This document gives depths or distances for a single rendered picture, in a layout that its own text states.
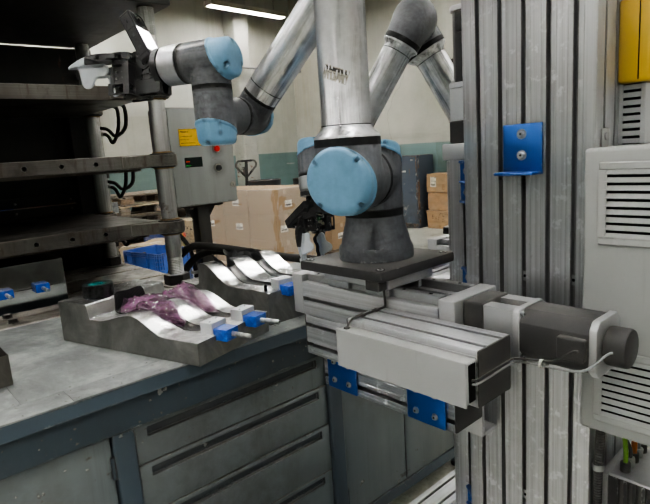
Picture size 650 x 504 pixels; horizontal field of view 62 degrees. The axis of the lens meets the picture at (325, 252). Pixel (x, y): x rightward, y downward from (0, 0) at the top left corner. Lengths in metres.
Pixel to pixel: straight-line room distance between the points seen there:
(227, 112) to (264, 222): 4.53
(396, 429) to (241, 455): 0.64
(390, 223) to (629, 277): 0.41
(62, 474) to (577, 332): 1.04
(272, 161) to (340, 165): 9.52
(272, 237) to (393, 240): 4.51
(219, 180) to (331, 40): 1.52
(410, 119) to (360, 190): 8.25
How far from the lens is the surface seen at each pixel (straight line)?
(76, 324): 1.59
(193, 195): 2.33
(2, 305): 2.05
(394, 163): 1.05
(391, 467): 2.03
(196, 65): 1.07
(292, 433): 1.65
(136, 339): 1.41
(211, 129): 1.05
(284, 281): 1.52
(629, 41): 1.08
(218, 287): 1.70
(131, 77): 1.17
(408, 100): 9.16
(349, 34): 0.94
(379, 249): 1.05
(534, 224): 1.05
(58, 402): 1.24
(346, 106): 0.92
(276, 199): 5.46
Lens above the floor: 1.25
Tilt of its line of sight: 10 degrees down
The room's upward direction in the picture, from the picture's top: 4 degrees counter-clockwise
